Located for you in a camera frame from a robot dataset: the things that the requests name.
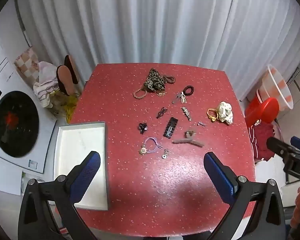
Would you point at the black flower hair clip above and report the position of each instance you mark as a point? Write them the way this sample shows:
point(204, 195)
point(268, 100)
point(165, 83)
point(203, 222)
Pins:
point(143, 127)

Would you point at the white curtain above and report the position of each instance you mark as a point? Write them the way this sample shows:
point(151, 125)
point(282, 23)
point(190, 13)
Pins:
point(152, 20)

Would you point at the black bow hair clip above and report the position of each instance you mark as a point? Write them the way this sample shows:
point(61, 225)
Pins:
point(161, 112)

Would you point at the red plastic basin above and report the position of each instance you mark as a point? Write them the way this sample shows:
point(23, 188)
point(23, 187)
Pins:
point(263, 110)

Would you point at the checkered cloth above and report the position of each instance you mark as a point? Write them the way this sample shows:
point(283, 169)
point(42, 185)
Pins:
point(25, 62)

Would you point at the white and orange basin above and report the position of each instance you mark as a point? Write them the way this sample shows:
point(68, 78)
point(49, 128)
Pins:
point(277, 85)

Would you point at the rhinestone hair clip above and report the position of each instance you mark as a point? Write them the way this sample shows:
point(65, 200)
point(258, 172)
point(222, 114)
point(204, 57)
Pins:
point(186, 113)

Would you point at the red cloth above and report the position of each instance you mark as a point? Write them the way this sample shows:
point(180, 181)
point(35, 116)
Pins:
point(262, 137)

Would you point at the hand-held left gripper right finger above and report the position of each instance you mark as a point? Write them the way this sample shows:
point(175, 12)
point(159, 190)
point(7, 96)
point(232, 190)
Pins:
point(218, 175)

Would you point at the white rectangular tray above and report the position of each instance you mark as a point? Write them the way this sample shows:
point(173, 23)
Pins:
point(81, 165)

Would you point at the small gold hair clip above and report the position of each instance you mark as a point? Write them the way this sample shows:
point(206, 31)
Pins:
point(161, 94)

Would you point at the grey snap clip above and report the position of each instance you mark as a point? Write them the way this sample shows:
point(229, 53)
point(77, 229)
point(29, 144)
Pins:
point(176, 98)

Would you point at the yellow crumpled bag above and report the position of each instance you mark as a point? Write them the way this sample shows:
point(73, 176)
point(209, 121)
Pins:
point(67, 103)

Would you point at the small silver charm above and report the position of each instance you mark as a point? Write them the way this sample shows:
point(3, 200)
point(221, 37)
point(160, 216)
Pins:
point(165, 154)

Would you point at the pink towel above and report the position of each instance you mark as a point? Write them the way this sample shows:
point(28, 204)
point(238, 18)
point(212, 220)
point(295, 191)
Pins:
point(43, 80)

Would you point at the white bow hair clip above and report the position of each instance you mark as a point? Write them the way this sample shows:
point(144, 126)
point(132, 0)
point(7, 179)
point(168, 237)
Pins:
point(183, 98)

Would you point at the white floral scrunchie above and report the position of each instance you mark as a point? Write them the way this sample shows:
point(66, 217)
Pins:
point(225, 112)

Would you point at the black beaded snap clip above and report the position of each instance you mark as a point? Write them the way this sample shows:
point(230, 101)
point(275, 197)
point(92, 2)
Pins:
point(170, 127)

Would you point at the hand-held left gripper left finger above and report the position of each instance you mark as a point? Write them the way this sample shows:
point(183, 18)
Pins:
point(86, 175)

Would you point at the white washing machine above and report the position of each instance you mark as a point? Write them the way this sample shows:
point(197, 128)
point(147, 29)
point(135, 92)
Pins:
point(12, 125)

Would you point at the leopard print scrunchie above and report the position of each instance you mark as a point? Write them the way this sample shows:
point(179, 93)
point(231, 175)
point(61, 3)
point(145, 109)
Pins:
point(153, 81)

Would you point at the brown claw clip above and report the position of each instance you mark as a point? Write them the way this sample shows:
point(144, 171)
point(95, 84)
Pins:
point(190, 140)

